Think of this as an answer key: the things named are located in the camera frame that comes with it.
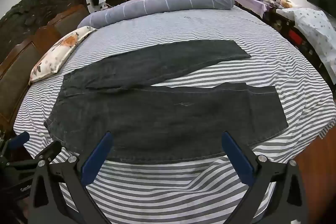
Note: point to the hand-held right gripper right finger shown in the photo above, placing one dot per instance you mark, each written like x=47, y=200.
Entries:
x=236, y=158

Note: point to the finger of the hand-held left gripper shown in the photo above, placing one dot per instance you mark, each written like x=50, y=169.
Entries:
x=50, y=150
x=20, y=140

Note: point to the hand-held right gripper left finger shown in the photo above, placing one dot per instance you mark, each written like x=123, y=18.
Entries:
x=97, y=158

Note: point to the dark denim pants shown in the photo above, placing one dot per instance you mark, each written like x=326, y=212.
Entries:
x=157, y=121

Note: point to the dark wooden headboard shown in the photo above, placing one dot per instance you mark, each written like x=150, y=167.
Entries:
x=26, y=56

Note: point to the floral pillow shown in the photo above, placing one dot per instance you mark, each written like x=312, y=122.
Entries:
x=60, y=50

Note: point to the red box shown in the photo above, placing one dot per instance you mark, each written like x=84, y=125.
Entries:
x=295, y=39

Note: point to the grey striped bed sheet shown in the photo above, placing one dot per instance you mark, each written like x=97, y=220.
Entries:
x=183, y=27

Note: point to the purple cloth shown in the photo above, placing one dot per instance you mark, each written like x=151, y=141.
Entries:
x=249, y=3

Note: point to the rolled grey checked duvet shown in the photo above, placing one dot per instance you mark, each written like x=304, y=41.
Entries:
x=170, y=2

